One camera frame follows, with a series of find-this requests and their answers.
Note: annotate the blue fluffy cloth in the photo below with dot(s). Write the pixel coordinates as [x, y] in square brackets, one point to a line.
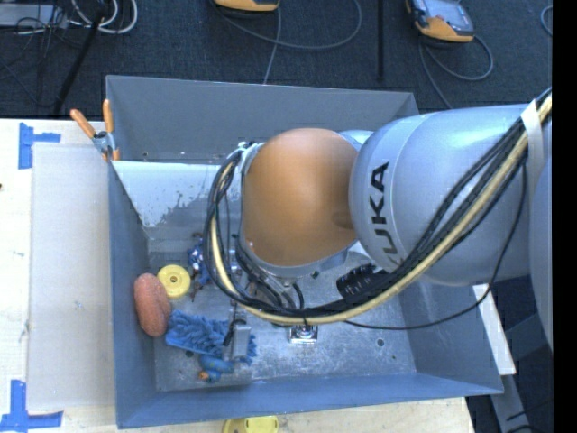
[196, 332]

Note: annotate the blue toy bird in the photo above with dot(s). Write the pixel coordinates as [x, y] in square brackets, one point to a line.
[217, 368]

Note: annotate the dark blue spotted toy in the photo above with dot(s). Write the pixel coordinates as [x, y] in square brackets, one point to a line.
[197, 260]

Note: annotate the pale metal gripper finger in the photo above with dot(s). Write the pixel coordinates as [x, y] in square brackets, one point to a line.
[303, 334]
[241, 341]

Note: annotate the grey metal bin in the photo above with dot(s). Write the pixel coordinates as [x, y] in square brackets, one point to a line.
[342, 354]

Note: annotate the yellow toy wheel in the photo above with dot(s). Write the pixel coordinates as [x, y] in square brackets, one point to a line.
[174, 281]

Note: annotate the red-brown oval sponge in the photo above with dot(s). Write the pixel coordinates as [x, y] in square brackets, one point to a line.
[152, 306]

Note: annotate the pale cardboard board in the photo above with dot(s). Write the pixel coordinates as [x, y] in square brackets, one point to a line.
[67, 260]

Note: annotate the yellow flat disc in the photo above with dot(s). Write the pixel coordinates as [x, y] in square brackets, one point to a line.
[250, 425]

